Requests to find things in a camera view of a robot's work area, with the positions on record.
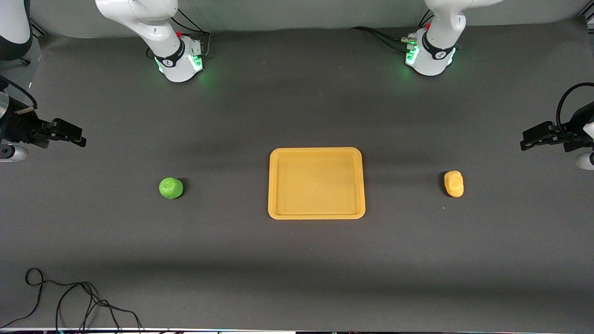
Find yellow potato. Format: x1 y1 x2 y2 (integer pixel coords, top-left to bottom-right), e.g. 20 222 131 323
444 170 465 198

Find green apple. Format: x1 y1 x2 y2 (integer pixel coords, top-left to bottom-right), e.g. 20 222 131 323
159 177 184 200

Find yellow plastic tray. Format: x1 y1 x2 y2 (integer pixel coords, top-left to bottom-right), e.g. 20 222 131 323
268 147 366 220

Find dark grey table mat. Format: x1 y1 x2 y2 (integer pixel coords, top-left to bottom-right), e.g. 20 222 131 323
0 16 594 332

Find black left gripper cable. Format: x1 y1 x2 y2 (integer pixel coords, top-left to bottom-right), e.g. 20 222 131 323
556 83 594 133

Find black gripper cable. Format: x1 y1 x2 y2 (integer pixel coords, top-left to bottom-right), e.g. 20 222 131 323
556 83 594 133
0 76 38 109

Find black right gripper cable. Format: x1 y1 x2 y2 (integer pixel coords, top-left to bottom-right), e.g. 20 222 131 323
0 76 38 109

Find black frame rail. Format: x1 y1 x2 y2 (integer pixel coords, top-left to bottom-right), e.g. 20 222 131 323
29 16 48 39

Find thin black loose cable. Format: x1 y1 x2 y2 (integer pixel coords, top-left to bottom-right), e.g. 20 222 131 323
0 268 142 332

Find black right arm base cable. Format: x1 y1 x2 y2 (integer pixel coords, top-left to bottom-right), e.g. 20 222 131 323
169 9 212 59

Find black arm base cable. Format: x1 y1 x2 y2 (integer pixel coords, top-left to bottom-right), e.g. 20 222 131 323
169 9 212 59
350 9 434 52

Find black left arm base cable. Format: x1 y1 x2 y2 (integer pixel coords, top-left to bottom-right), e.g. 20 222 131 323
350 9 434 52

